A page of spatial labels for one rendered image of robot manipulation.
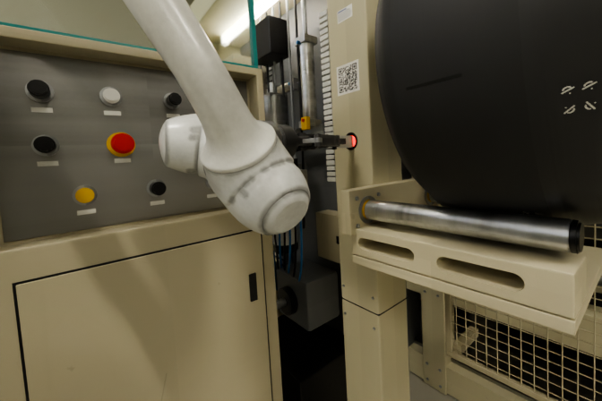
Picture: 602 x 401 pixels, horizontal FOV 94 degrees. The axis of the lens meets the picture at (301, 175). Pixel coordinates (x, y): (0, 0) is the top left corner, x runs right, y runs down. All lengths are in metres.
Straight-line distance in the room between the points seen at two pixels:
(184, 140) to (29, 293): 0.39
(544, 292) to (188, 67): 0.51
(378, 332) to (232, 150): 0.64
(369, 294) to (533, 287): 0.41
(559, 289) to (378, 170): 0.40
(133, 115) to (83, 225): 0.25
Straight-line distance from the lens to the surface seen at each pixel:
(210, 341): 0.82
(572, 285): 0.50
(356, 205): 0.63
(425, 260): 0.56
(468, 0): 0.42
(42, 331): 0.72
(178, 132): 0.48
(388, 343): 0.88
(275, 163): 0.35
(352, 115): 0.75
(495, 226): 0.52
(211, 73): 0.33
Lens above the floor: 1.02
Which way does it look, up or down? 3 degrees down
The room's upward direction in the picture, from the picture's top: 3 degrees counter-clockwise
